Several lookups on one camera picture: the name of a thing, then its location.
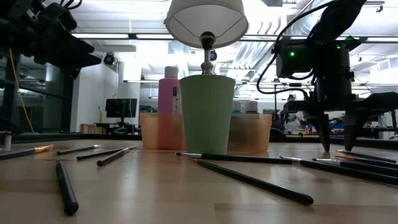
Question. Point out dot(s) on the orange translucent plastic tray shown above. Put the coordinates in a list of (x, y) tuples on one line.
[(248, 133)]

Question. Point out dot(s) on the white shade table lamp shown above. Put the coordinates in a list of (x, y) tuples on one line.
[(205, 18)]

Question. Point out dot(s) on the stack of wooden blocks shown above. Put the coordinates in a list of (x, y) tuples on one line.
[(90, 128)]

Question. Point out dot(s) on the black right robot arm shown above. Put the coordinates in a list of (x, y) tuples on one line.
[(339, 18)]

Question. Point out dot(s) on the person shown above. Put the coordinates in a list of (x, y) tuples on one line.
[(290, 99)]

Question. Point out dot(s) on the large pink paint bottle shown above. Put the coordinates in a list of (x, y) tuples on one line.
[(166, 99)]

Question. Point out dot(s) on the black computer monitor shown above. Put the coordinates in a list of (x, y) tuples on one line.
[(121, 107)]

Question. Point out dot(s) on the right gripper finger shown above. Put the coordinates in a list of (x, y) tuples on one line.
[(321, 130), (351, 130)]

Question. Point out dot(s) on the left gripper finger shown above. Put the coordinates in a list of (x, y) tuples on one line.
[(65, 45), (71, 61)]

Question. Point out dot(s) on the teal small paint bottle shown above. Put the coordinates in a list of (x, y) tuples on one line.
[(237, 107)]

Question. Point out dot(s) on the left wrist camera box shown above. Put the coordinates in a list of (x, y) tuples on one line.
[(62, 17)]

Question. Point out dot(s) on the brown small paint bottle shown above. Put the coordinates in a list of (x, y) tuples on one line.
[(250, 107)]

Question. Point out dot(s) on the orange flat tip paint brush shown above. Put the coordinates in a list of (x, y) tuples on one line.
[(43, 148)]

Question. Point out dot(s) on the black ceiling spotlight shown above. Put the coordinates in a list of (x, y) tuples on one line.
[(109, 59), (213, 56)]

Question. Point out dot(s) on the mint green ribbed cup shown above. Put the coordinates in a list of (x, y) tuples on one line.
[(206, 118)]

